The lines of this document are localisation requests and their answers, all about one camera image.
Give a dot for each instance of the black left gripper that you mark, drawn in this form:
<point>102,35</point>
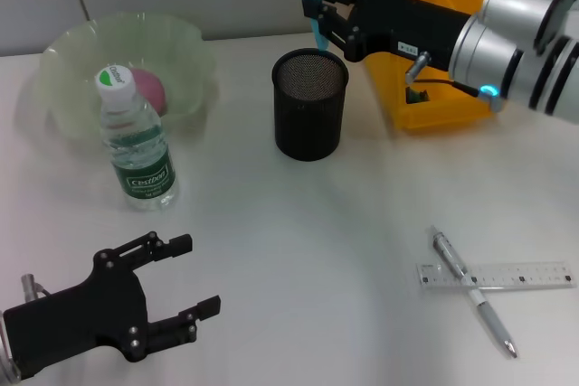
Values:
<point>72,318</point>

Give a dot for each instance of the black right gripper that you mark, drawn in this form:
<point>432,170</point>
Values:
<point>407,20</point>

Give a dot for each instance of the clear green-label water bottle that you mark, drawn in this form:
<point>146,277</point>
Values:
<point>140,160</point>

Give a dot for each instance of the pink peach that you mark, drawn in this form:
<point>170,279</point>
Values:
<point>151,87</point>

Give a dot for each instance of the silver white pen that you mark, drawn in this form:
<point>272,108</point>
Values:
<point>479,300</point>

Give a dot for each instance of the clear plastic ruler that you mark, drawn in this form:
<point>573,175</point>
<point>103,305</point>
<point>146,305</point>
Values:
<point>520,276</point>

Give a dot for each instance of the black mesh pen holder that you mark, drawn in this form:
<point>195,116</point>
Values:
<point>310,106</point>

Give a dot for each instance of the pale green glass fruit bowl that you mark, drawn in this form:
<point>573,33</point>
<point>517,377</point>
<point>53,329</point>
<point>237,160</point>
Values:
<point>68,56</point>

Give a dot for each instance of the yellow plastic bin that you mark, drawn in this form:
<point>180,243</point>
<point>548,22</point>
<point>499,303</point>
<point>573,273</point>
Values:
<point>452,110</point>

